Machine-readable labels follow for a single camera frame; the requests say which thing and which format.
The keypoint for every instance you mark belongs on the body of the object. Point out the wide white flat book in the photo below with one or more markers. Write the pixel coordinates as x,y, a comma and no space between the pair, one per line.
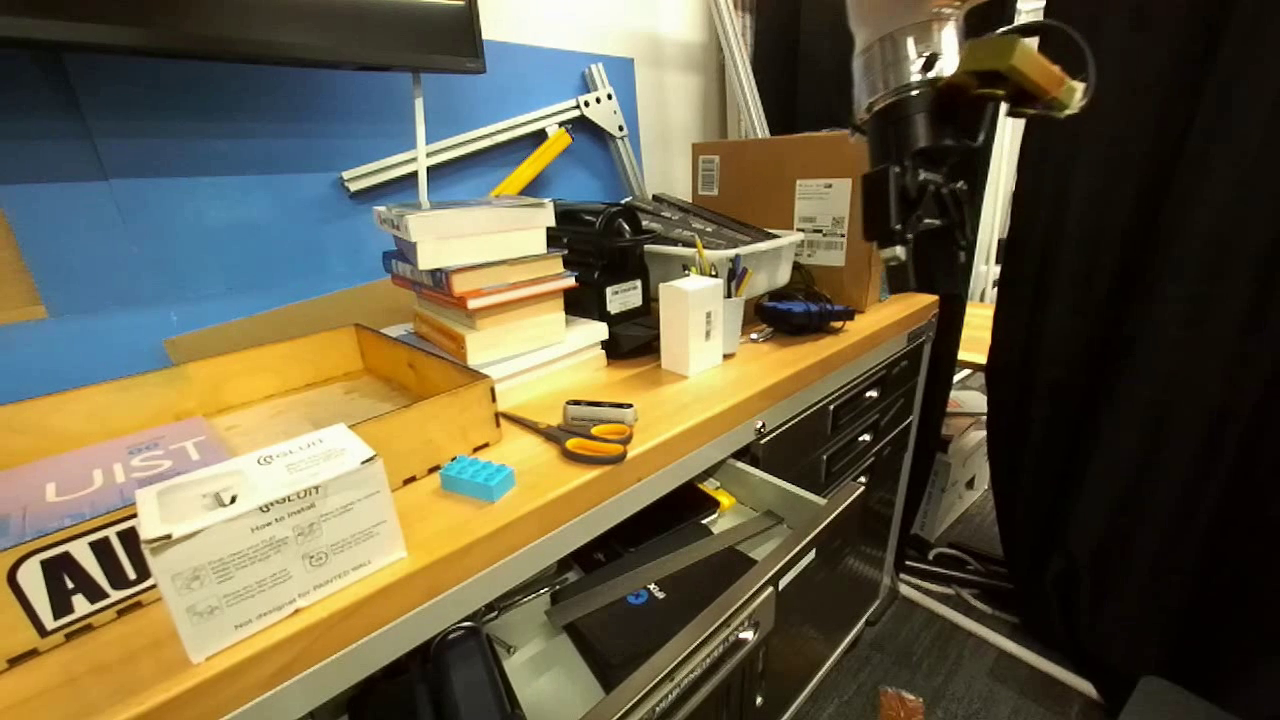
555,359

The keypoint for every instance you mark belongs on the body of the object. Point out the plain white book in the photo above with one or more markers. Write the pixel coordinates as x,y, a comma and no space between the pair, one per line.
473,249

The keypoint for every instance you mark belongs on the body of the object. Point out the black electronic device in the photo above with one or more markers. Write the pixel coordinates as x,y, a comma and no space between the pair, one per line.
600,275

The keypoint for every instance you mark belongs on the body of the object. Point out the blue wall board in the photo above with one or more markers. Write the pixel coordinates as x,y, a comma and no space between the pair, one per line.
203,213

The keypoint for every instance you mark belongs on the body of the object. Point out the black curtain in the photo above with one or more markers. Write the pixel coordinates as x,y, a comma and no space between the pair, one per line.
1147,347

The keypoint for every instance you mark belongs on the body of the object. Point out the black monitor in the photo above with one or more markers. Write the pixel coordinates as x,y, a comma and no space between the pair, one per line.
242,28

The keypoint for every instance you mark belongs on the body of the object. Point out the small orange floor object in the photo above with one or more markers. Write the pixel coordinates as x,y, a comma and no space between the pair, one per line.
902,707

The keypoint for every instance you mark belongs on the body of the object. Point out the blue building block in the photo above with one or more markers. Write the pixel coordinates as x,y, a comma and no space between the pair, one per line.
479,477

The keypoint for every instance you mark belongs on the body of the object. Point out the black case with blue logo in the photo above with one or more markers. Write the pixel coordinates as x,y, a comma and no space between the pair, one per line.
663,615

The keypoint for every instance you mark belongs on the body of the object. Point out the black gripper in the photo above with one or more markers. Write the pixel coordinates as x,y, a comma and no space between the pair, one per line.
933,143

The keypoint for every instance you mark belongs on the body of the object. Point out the yellow level bar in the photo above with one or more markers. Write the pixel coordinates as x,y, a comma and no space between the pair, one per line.
529,167

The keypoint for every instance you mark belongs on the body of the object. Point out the white vertical pole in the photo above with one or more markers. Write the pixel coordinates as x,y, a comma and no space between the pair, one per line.
996,203

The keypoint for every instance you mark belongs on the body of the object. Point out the small white carton box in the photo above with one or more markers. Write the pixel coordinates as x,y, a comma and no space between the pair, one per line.
691,327

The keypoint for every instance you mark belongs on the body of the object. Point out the brown cardboard box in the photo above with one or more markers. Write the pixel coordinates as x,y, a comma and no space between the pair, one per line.
767,172

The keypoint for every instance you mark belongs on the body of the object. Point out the metal drawer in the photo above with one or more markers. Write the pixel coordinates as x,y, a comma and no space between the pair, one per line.
775,514

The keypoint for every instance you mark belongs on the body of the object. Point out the blue and black tool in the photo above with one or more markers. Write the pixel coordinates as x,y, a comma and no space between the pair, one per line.
800,314

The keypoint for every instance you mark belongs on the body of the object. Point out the thick tan book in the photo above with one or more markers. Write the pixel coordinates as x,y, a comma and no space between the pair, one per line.
493,330

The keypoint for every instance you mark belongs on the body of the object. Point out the black drawer cabinet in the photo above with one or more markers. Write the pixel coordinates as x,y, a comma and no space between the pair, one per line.
865,441

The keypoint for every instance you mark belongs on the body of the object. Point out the tan book with blue spine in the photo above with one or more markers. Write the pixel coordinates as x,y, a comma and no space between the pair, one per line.
487,275

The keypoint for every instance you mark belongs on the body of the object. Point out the tan wrist camera box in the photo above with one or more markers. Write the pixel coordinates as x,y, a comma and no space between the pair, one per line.
1023,68

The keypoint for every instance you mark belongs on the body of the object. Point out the white plastic bin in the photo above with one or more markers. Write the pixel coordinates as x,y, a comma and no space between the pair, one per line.
727,254

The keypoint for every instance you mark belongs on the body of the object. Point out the white box on floor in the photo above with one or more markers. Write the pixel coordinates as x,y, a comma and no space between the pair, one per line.
956,483

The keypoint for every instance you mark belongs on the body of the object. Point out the thin red book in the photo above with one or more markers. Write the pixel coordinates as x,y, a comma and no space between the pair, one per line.
502,294

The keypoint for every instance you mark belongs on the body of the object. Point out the aluminium rail bracket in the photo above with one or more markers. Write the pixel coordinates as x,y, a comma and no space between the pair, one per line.
466,146

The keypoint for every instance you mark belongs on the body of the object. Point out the black and white AU sticker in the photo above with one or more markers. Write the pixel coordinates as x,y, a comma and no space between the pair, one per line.
72,582

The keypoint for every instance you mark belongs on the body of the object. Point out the purple UIST sign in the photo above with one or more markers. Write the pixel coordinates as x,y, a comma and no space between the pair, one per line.
92,474

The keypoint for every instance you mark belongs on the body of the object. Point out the white book with dark spine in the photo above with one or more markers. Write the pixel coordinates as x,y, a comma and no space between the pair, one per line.
466,218

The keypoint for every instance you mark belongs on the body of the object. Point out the shallow wooden tray box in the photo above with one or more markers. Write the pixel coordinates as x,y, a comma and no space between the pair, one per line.
402,384

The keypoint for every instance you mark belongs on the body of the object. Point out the black bag under bench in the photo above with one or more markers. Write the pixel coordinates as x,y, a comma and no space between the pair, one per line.
442,683

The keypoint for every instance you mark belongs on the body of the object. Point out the white printed paper box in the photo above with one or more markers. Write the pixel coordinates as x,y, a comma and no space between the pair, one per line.
275,544

